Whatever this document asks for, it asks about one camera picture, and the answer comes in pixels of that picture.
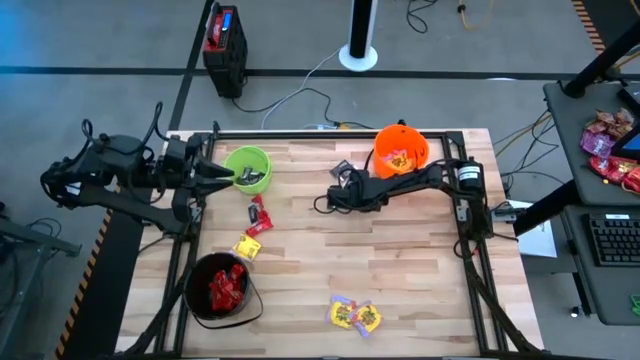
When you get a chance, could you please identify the black cable bundle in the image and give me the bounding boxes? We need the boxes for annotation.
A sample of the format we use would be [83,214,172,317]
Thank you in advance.
[492,109,566,186]

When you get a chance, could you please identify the black keyboard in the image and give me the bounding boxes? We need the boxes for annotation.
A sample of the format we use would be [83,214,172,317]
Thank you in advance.
[585,213,640,269]

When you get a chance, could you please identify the red candy wrapper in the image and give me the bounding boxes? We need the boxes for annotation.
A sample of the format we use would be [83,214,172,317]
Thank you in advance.
[588,155,625,185]
[621,166,640,195]

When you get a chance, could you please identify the white paper sheet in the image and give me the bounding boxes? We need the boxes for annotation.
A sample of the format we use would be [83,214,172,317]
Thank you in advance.
[504,198,559,259]

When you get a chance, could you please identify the black tablet blue screen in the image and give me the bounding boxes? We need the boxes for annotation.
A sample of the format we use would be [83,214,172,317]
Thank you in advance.
[610,122,640,161]

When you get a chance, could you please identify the black looped floor cable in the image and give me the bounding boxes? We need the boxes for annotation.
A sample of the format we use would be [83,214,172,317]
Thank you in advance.
[405,0,441,35]

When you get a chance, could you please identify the red black power station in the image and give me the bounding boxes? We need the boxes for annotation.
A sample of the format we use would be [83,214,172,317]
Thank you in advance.
[201,2,250,100]

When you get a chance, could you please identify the white pedestal stand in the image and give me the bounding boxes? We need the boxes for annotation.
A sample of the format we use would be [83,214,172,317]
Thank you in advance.
[338,0,380,73]

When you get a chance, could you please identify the white floor cable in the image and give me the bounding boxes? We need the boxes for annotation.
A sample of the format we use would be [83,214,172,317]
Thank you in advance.
[259,47,342,130]

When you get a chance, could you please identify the purple candy wrapper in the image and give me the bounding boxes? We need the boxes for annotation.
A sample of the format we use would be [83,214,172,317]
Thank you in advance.
[579,129,617,160]

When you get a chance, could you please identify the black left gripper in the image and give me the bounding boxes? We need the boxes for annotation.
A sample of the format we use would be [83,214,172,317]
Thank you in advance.
[162,135,236,225]

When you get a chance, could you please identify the black stand pole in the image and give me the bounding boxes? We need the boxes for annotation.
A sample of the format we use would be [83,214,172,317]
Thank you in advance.
[563,19,640,99]

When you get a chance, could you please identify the black hazard-striped platform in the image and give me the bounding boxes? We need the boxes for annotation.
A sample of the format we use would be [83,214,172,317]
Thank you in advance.
[53,159,161,360]

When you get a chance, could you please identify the green plastic bucket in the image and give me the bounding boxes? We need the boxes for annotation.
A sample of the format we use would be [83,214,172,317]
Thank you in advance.
[223,144,274,196]

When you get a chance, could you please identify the black plastic bucket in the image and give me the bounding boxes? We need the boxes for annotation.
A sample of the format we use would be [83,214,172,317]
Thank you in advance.
[182,252,266,331]

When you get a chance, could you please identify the dark grey desk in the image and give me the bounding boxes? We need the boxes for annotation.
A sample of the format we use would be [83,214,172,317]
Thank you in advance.
[559,203,640,327]

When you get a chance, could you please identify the brown candy wrappers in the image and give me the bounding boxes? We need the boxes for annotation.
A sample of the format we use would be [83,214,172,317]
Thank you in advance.
[583,107,636,140]

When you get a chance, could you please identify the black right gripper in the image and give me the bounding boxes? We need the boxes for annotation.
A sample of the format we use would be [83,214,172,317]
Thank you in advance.
[326,170,392,212]

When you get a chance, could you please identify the yellow floor cable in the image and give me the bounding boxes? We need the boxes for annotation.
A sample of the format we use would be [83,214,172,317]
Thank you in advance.
[457,0,497,31]

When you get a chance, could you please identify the black desk beam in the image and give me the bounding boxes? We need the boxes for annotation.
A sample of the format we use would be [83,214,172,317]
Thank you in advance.
[512,179,582,237]

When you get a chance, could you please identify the orange pumpkin bucket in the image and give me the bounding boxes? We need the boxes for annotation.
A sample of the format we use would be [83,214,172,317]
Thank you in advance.
[367,123,431,180]

